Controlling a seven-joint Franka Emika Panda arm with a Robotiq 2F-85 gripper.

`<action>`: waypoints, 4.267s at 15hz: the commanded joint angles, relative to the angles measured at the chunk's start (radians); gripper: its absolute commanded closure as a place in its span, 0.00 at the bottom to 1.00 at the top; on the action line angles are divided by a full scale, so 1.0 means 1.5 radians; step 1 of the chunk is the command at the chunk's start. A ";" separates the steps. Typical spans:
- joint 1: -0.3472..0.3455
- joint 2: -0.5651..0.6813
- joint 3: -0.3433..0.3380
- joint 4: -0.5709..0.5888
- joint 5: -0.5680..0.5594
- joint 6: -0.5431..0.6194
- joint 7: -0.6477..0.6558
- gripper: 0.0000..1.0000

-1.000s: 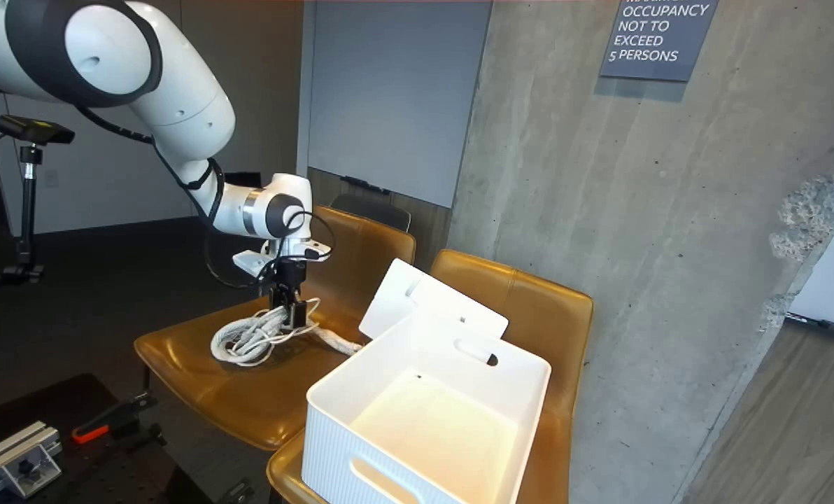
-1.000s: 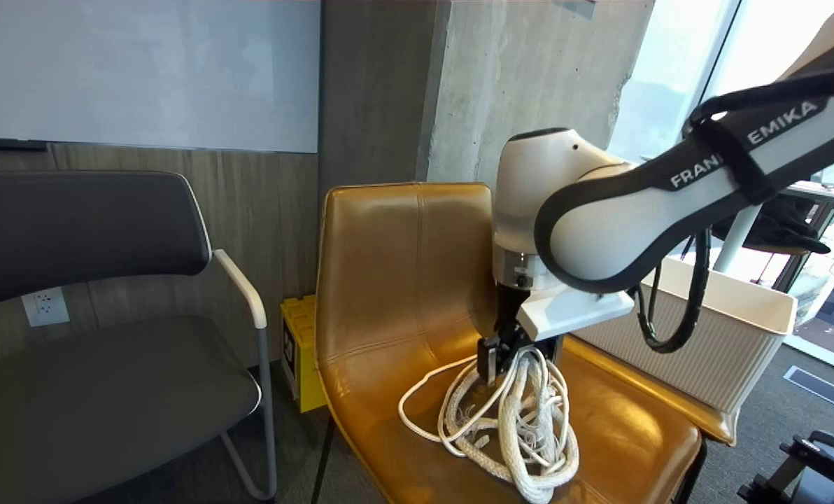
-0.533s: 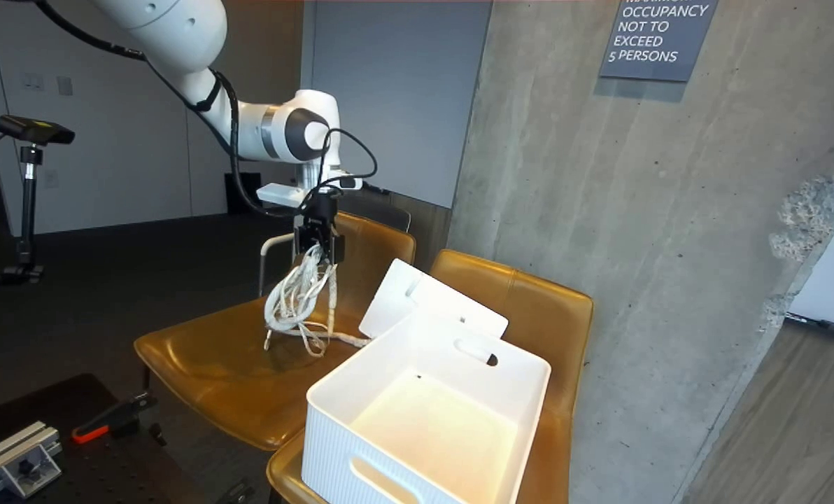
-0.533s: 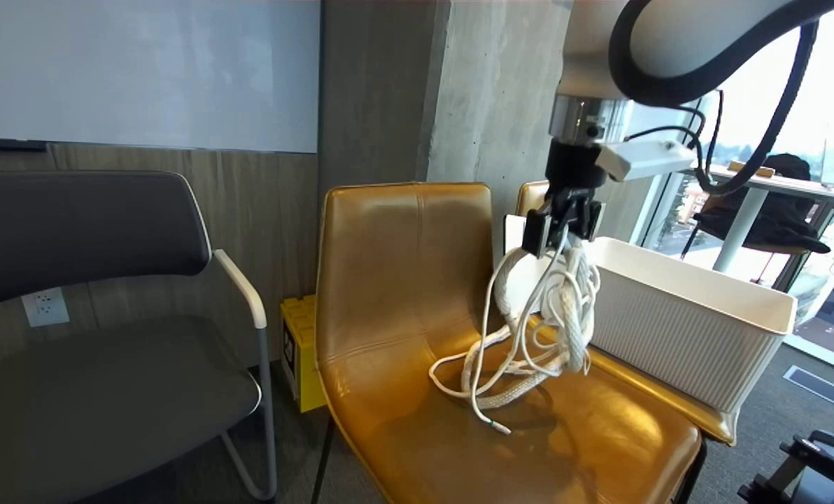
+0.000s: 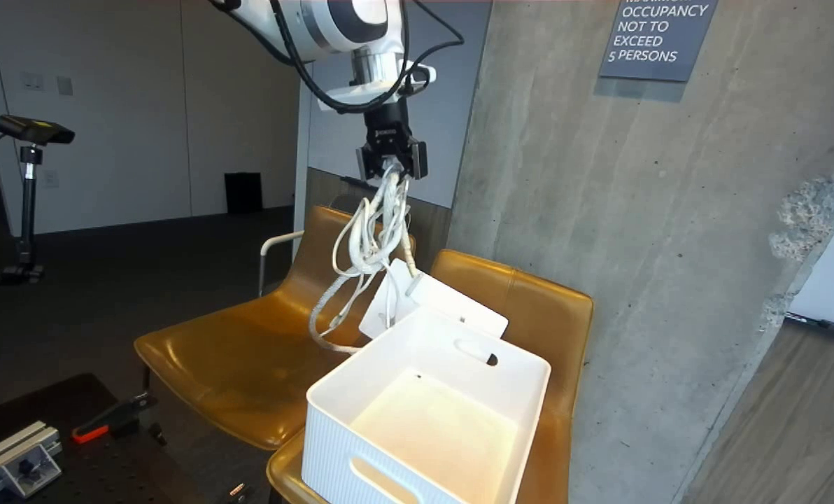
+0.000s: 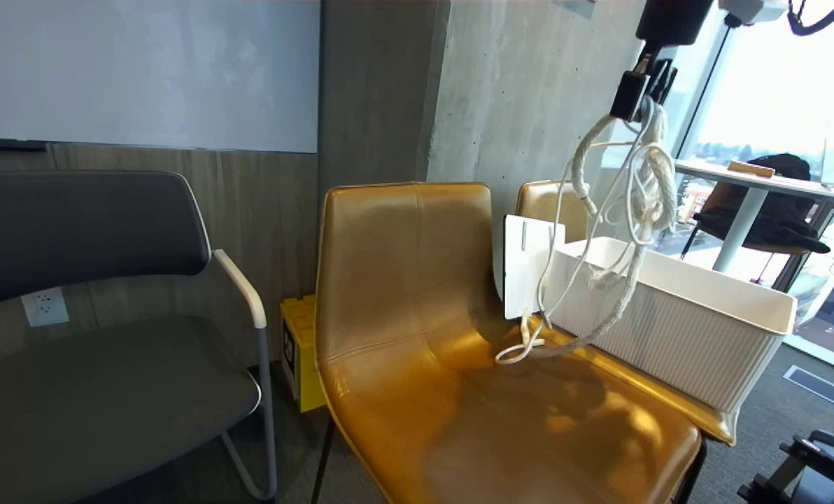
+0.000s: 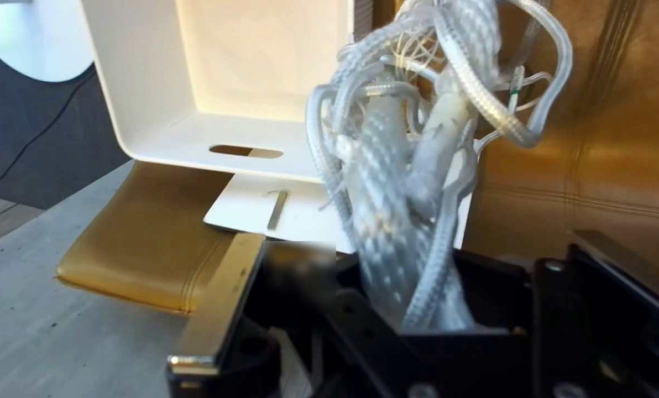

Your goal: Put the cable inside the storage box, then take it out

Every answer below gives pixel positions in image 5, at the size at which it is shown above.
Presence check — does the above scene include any wooden bench chair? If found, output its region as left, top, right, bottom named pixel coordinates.
left=263, top=247, right=596, bottom=504

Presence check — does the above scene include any wall whiteboard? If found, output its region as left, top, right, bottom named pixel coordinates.
left=292, top=0, right=494, bottom=210

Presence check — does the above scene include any white plastic storage box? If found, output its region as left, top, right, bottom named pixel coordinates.
left=299, top=304, right=555, bottom=504

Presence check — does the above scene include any black wall vent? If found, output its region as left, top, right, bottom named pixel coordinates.
left=222, top=171, right=267, bottom=219

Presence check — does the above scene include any grey armchair with white frame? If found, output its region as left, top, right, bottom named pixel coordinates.
left=256, top=230, right=306, bottom=299

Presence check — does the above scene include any black orange clamp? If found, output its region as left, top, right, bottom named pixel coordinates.
left=67, top=390, right=159, bottom=447

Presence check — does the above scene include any grey occupancy sign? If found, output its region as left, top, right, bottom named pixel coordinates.
left=596, top=0, right=722, bottom=87

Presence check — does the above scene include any black stereo camera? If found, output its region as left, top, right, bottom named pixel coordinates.
left=0, top=112, right=78, bottom=147

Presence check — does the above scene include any aluminium profile rail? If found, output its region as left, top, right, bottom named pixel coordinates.
left=0, top=416, right=65, bottom=500

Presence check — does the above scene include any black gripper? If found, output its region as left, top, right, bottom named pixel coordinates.
left=359, top=96, right=431, bottom=181

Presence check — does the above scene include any white braided cable bundle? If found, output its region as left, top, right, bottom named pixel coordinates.
left=306, top=157, right=424, bottom=359

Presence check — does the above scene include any mustard leather chair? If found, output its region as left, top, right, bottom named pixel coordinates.
left=131, top=203, right=419, bottom=453

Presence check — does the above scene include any black camera tripod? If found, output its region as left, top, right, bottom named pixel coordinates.
left=0, top=139, right=49, bottom=289

